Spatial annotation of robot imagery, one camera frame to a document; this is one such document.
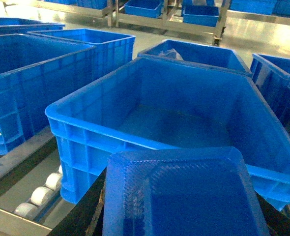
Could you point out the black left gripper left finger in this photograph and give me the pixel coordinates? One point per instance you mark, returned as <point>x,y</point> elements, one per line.
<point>86,218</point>

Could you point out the blue block part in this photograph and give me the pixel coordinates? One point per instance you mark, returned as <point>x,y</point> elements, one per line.
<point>181,192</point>

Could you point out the white roller wheel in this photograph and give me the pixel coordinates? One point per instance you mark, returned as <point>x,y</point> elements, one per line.
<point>41,195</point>
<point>53,181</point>
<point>26,210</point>

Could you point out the stainless steel shelf rack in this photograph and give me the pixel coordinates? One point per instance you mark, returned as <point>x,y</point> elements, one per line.
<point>13,167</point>

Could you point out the blue plastic bin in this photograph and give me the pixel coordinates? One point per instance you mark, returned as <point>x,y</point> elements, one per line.
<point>271,75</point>
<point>19,25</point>
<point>160,104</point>
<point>35,72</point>
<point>264,7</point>
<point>112,49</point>
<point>197,54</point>
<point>200,15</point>
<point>144,8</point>

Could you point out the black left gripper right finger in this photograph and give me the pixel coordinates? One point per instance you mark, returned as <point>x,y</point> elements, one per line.
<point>277,223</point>

